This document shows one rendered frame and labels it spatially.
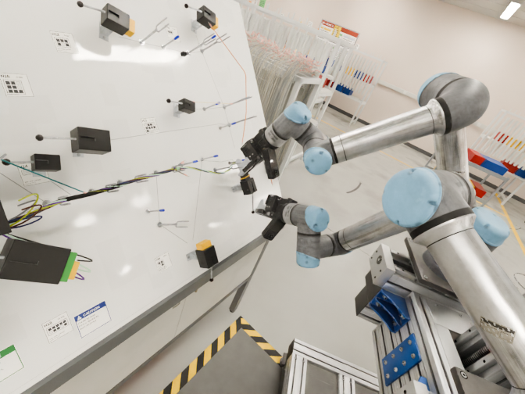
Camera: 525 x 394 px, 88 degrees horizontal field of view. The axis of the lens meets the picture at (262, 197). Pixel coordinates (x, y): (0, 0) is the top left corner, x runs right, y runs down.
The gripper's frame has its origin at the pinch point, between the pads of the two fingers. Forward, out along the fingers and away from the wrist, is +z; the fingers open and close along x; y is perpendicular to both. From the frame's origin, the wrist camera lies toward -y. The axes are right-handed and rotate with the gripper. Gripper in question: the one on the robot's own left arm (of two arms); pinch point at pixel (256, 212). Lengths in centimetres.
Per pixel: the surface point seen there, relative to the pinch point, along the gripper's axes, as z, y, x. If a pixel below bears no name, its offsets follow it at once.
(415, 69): 313, 555, -519
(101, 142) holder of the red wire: -20, -2, 59
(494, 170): 46, 189, -369
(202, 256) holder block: -12.5, -20.9, 21.3
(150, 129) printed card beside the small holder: -2.4, 10.1, 48.7
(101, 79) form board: -5, 16, 65
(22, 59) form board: -10, 9, 79
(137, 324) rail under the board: -11, -44, 32
